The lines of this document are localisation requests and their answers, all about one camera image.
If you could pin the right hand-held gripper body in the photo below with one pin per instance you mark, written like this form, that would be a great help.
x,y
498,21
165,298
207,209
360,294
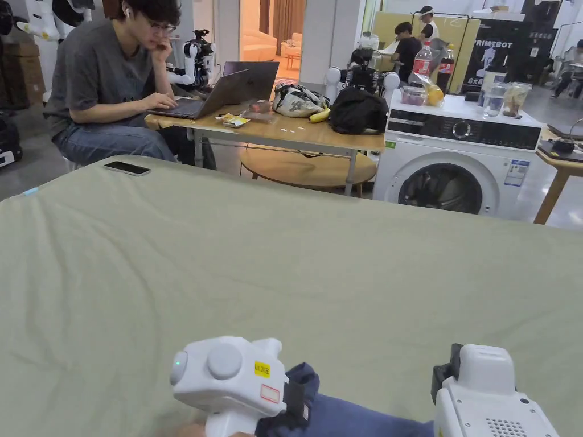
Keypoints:
x,y
483,400

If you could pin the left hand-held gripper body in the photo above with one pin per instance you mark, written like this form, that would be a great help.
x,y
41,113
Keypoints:
x,y
223,368

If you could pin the dark blue garment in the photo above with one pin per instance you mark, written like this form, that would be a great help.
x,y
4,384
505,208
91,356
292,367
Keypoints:
x,y
355,414

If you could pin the person's left hand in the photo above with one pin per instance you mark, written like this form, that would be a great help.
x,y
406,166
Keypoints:
x,y
193,431

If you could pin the bed with pale green sheet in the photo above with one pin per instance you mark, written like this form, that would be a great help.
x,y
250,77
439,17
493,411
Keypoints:
x,y
227,273

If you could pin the black smartphone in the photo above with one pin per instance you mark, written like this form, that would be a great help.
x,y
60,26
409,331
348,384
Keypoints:
x,y
127,168

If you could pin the white washing machine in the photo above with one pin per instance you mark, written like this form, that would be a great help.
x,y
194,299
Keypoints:
x,y
460,159

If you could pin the white and black robot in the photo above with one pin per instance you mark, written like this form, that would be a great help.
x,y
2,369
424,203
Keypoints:
x,y
198,59
362,73

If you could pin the stack of brown cartons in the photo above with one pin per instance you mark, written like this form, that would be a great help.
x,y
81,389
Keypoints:
x,y
23,77

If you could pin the white humanoid robot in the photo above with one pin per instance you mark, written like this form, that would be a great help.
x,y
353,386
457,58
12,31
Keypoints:
x,y
50,20

